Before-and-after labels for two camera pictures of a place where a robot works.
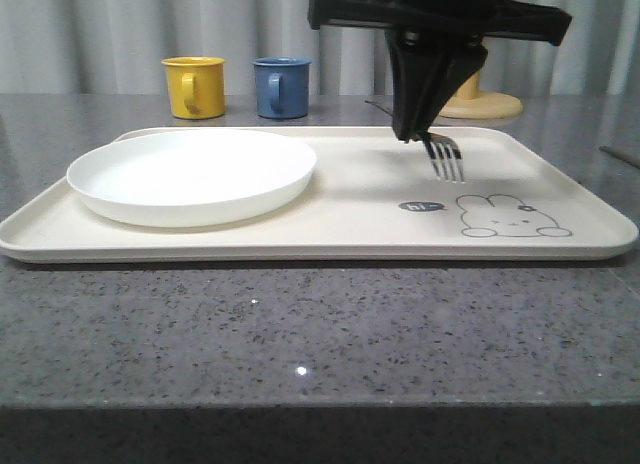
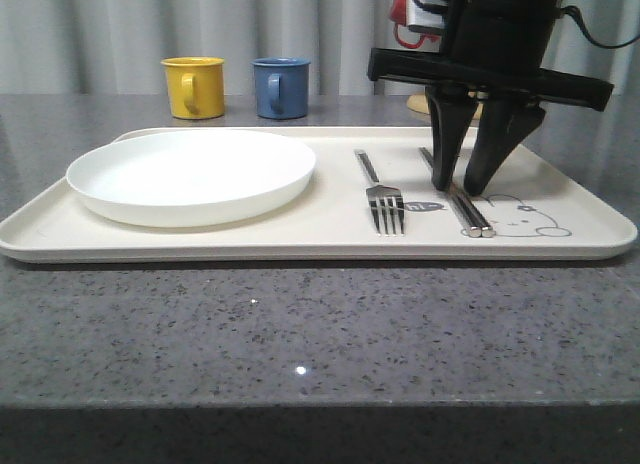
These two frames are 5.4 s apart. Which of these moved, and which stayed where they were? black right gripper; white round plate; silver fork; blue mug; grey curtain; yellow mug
Moved: black right gripper; silver fork
Stayed: blue mug; white round plate; yellow mug; grey curtain
